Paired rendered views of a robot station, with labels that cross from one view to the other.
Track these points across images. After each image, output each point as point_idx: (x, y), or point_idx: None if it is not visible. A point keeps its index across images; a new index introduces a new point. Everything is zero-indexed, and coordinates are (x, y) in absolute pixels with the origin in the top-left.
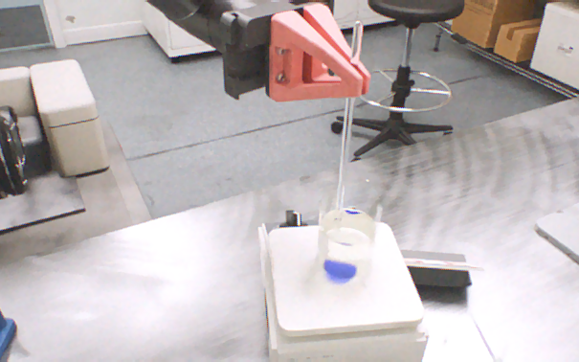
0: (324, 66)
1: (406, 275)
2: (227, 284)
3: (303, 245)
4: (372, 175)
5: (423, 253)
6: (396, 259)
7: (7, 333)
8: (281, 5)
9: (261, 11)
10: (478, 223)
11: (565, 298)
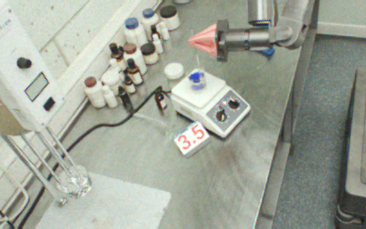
0: (212, 49)
1: (182, 96)
2: (241, 95)
3: (212, 84)
4: (251, 172)
5: (200, 147)
6: (188, 98)
7: (264, 52)
8: (221, 28)
9: (220, 23)
10: (192, 179)
11: (148, 167)
